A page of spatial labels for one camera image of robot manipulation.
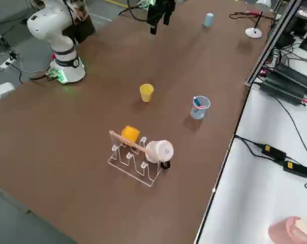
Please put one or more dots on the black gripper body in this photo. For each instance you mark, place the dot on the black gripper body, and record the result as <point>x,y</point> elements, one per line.
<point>161,7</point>

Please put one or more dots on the blue plastic cup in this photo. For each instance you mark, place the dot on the blue plastic cup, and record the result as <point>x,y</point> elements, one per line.
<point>209,19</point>

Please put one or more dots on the yellow plastic cup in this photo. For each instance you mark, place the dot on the yellow plastic cup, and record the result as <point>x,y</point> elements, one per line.
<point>146,94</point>

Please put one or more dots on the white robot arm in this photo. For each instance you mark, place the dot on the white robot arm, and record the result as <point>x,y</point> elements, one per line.
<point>145,2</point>
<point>49,23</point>

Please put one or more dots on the orange plastic cup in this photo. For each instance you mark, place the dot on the orange plastic cup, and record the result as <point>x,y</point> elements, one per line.
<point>131,134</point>

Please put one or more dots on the white plastic cup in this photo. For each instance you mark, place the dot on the white plastic cup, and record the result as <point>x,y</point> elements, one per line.
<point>159,152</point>

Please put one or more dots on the dark brown bag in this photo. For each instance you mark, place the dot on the dark brown bag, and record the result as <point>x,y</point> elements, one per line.
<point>85,28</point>

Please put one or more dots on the blue pen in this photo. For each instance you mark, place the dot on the blue pen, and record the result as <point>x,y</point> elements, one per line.
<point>197,101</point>

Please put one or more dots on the pink marker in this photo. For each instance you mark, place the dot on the pink marker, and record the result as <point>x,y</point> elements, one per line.
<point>252,12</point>

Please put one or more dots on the white desk lamp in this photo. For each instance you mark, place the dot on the white desk lamp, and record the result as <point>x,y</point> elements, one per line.
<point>253,33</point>

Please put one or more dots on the pink pen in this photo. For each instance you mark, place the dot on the pink pen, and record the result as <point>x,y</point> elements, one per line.
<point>200,106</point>

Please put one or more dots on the clear plastic beaker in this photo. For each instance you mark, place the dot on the clear plastic beaker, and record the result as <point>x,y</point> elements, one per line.
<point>199,113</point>

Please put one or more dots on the black finned power supply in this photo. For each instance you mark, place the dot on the black finned power supply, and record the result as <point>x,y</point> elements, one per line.
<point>283,90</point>
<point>295,76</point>

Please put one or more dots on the small black object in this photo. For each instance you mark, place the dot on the small black object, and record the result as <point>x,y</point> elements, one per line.
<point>165,165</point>

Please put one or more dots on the white power strip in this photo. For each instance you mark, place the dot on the white power strip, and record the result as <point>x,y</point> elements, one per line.
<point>8,62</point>

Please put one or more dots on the black adapter yellow label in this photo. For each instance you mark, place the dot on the black adapter yellow label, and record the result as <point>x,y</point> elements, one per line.
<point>273,152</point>
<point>295,169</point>

